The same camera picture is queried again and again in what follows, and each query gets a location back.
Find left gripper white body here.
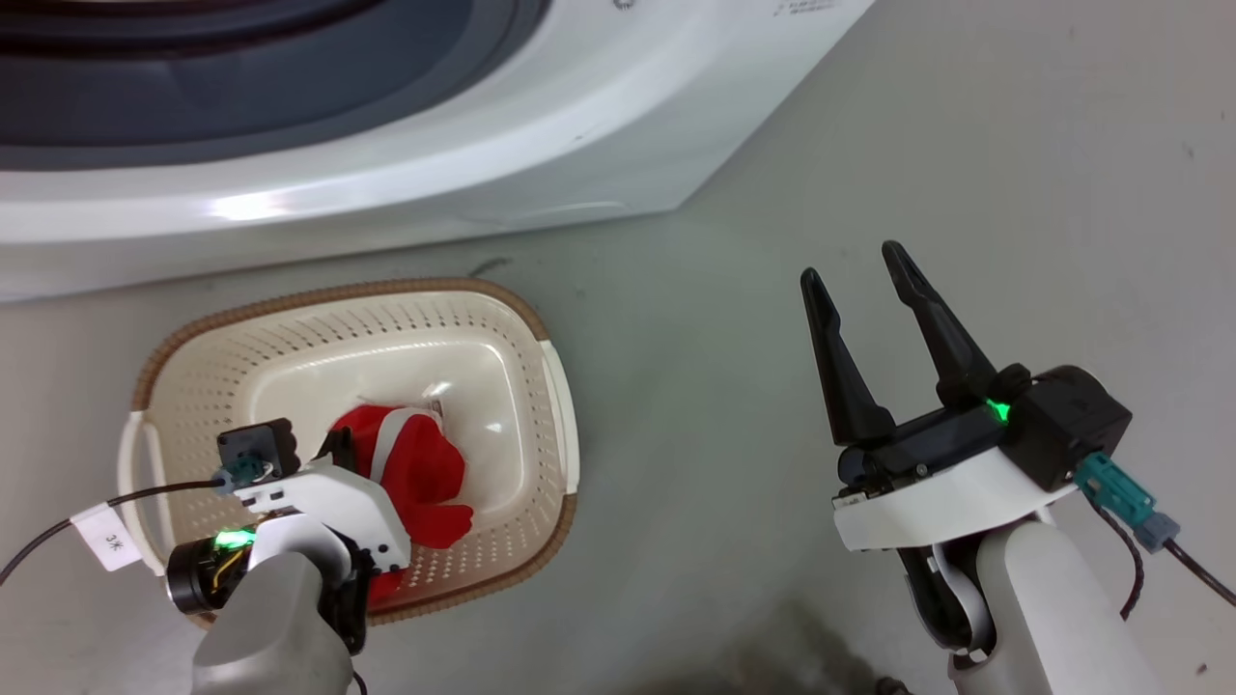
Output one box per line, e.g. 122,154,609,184
234,459,412,573

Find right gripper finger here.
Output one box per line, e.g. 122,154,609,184
799,267,896,448
880,240,1000,407

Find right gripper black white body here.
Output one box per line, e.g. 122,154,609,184
831,396,1079,553

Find red garment with white stripe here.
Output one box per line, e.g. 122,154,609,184
328,403,475,605

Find cream perforated laundry basket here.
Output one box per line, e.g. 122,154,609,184
118,278,581,628

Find white washing machine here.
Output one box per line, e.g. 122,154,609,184
0,0,878,303

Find dark grey washer door gasket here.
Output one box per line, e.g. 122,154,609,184
0,0,553,174

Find black cable with teal plug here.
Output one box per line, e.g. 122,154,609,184
1074,451,1236,621

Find black cable with white tag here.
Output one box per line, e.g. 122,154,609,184
0,456,272,586

